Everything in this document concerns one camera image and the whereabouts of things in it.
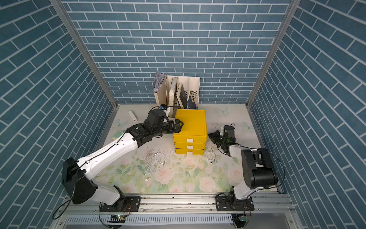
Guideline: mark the white earphones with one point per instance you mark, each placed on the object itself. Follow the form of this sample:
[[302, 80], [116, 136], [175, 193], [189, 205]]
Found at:
[[210, 156], [160, 158], [151, 169]]

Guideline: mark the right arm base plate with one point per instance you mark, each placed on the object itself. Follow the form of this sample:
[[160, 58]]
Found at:
[[230, 203]]

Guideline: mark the aluminium rail frame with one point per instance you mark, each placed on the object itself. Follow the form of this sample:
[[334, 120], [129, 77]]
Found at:
[[269, 210]]

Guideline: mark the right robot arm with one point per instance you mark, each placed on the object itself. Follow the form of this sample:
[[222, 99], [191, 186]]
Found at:
[[258, 169]]

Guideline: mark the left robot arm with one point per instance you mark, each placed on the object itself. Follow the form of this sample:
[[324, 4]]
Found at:
[[78, 174]]

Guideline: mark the yellow drawer cabinet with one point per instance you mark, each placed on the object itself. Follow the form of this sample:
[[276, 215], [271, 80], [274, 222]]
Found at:
[[193, 136]]

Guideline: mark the mint green small box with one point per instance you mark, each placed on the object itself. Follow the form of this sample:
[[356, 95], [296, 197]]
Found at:
[[117, 135]]

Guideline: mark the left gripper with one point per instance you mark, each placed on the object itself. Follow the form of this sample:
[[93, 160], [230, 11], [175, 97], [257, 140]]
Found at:
[[177, 129]]

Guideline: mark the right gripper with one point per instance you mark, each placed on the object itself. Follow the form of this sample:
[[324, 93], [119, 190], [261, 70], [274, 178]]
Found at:
[[214, 136]]

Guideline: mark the white file organizer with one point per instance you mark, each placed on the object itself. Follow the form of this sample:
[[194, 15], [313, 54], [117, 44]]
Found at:
[[177, 92]]

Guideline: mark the white rectangular small device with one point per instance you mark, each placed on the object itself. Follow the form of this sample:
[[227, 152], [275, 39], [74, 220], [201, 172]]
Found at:
[[132, 115]]

